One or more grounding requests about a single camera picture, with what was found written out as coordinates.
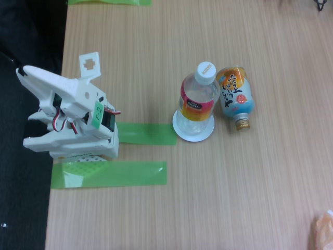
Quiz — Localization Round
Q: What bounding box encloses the green tape strip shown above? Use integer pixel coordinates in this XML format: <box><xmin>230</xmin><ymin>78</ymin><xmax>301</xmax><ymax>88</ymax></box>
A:
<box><xmin>67</xmin><ymin>0</ymin><xmax>152</xmax><ymax>6</ymax></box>
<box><xmin>116</xmin><ymin>122</ymin><xmax>177</xmax><ymax>146</ymax></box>
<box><xmin>51</xmin><ymin>161</ymin><xmax>168</xmax><ymax>190</ymax></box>

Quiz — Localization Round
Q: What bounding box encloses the orange and blue bottle can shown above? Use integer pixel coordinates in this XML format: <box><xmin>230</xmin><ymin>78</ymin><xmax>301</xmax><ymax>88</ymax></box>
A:
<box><xmin>215</xmin><ymin>65</ymin><xmax>255</xmax><ymax>131</ymax></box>

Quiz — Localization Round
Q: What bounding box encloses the clear plastic bottle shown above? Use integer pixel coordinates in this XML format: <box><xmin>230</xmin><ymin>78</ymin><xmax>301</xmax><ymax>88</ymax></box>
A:
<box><xmin>173</xmin><ymin>61</ymin><xmax>221</xmax><ymax>136</ymax></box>

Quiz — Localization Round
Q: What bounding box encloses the black cable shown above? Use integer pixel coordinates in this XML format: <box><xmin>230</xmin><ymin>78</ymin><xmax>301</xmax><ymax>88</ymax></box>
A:
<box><xmin>313</xmin><ymin>0</ymin><xmax>329</xmax><ymax>11</ymax></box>

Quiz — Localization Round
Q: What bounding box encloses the white round plate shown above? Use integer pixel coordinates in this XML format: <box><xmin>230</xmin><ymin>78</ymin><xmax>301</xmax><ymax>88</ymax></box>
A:
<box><xmin>172</xmin><ymin>110</ymin><xmax>216</xmax><ymax>143</ymax></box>

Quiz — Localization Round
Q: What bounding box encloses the orange plastic bag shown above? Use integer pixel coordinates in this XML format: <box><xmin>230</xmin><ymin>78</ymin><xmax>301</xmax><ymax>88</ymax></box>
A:
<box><xmin>311</xmin><ymin>209</ymin><xmax>333</xmax><ymax>250</ymax></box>

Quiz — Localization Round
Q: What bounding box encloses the green paper label sticker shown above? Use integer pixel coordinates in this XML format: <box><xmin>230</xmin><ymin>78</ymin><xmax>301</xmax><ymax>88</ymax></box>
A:
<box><xmin>92</xmin><ymin>101</ymin><xmax>105</xmax><ymax>130</ymax></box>

